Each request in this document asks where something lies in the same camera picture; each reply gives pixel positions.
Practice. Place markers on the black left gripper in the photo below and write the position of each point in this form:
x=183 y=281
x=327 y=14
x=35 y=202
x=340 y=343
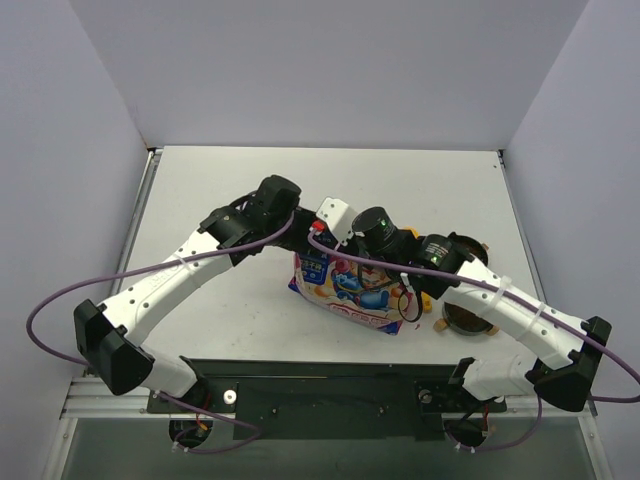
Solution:
x=304 y=239

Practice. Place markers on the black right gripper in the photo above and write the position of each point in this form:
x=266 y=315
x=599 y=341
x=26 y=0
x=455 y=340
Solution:
x=361 y=262

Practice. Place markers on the pink pet food bag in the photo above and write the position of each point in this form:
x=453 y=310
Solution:
x=363 y=295

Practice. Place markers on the yellow plastic scoop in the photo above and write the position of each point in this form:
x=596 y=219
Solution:
x=423 y=303

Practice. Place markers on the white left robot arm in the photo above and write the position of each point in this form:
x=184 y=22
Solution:
x=111 y=335

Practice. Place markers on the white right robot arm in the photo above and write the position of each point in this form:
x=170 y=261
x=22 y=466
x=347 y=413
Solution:
x=565 y=365

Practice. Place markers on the black paw print bowl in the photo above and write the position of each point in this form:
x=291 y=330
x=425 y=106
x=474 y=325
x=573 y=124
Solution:
x=477 y=249

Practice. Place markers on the black fish print bowl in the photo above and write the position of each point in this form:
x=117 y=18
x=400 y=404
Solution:
x=464 y=322

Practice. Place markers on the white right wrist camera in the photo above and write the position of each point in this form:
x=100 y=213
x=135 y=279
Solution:
x=338 y=216

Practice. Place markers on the aluminium table edge rail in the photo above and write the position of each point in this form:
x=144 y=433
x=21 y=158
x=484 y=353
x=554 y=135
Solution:
x=142 y=195

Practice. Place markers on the black mounting base plate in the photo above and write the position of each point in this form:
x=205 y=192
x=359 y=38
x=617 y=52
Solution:
x=338 y=401

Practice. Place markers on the aluminium front frame rail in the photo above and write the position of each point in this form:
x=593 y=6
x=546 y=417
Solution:
x=88 y=397

